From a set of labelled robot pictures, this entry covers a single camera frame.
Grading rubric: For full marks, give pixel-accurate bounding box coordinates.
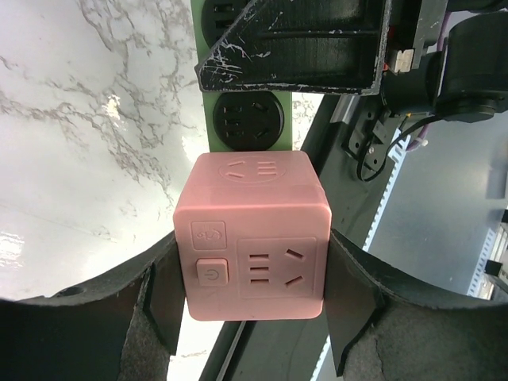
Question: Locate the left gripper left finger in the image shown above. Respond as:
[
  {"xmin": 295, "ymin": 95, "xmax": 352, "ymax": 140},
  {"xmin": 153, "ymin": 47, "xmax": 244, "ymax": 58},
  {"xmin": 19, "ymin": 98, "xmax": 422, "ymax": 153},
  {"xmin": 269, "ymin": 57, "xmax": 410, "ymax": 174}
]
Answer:
[{"xmin": 1, "ymin": 234, "xmax": 185, "ymax": 380}]

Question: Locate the pink cube socket plug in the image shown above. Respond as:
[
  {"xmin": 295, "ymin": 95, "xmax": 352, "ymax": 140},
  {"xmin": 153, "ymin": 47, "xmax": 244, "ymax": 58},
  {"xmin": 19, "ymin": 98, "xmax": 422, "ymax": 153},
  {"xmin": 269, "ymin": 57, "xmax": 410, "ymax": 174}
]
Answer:
[{"xmin": 173, "ymin": 151, "xmax": 332, "ymax": 321}]

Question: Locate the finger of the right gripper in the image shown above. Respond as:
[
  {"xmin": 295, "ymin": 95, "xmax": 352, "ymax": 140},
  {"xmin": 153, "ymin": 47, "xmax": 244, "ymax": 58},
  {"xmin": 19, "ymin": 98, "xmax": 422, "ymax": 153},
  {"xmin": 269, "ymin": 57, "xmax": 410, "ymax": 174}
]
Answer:
[{"xmin": 196, "ymin": 0, "xmax": 391, "ymax": 95}]

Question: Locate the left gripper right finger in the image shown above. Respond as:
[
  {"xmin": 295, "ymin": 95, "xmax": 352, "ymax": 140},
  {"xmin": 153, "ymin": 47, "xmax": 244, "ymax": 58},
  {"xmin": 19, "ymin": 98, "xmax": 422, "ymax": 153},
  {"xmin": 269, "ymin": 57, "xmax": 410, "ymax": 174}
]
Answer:
[{"xmin": 325, "ymin": 229, "xmax": 507, "ymax": 380}]

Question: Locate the green power strip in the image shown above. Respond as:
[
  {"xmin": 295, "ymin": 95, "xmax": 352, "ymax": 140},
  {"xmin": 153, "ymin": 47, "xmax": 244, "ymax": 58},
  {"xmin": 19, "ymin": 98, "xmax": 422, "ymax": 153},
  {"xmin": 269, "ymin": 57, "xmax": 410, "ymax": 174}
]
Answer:
[{"xmin": 190, "ymin": 0, "xmax": 293, "ymax": 152}]

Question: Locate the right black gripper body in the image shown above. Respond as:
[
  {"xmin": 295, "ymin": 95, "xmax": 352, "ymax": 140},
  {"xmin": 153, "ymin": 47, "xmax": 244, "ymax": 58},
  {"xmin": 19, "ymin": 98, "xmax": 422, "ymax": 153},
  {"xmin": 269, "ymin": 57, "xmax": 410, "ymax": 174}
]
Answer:
[{"xmin": 381, "ymin": 1, "xmax": 507, "ymax": 123}]

